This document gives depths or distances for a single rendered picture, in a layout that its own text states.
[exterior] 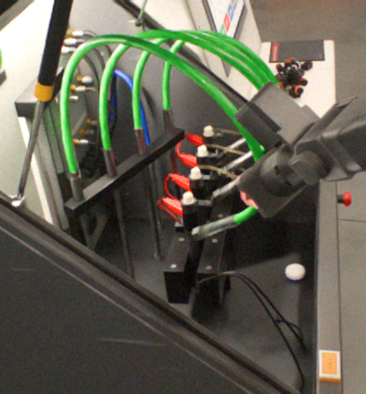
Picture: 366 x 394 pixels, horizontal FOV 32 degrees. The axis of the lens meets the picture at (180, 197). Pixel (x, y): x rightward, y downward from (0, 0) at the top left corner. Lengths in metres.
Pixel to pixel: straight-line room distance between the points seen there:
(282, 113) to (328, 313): 0.47
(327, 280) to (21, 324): 0.55
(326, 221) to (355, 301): 1.24
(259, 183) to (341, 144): 0.21
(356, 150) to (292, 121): 0.12
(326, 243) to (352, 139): 0.63
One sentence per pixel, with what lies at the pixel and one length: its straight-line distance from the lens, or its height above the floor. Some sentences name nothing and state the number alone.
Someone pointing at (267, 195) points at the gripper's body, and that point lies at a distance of 0.84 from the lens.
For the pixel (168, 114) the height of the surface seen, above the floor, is 1.15.
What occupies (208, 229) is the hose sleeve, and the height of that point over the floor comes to 1.13.
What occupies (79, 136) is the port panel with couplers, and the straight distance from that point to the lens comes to 1.39.
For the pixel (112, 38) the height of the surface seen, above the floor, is 1.42.
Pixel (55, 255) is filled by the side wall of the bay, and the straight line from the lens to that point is 0.78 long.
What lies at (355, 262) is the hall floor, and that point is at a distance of 2.69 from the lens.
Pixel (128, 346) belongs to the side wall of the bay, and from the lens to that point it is 0.86.
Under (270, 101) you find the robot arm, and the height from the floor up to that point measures 1.40.
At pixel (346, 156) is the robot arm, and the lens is 0.66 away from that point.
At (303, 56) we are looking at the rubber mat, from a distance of 1.96.
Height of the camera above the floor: 1.73
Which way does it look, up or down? 34 degrees down
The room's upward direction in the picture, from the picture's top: 7 degrees counter-clockwise
